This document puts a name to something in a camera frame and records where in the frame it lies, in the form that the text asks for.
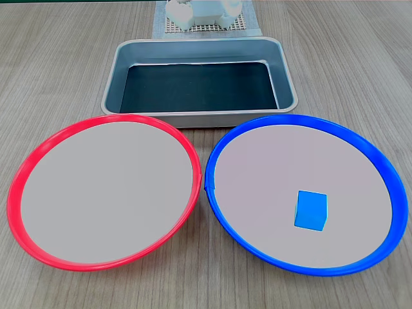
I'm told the blue cube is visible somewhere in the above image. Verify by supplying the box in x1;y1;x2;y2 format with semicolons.
294;189;329;232

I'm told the black tray mat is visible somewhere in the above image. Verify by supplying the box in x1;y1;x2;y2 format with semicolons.
119;61;279;113

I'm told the steel tray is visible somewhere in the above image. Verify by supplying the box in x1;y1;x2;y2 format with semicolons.
100;37;299;129

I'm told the blue-rimmed white plate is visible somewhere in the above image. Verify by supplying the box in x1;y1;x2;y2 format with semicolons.
204;114;405;277

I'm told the red-rimmed white plate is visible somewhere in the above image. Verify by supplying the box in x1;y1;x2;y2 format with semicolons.
6;113;203;272

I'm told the pale perforated base plate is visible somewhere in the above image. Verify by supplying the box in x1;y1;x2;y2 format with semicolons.
164;12;249;34

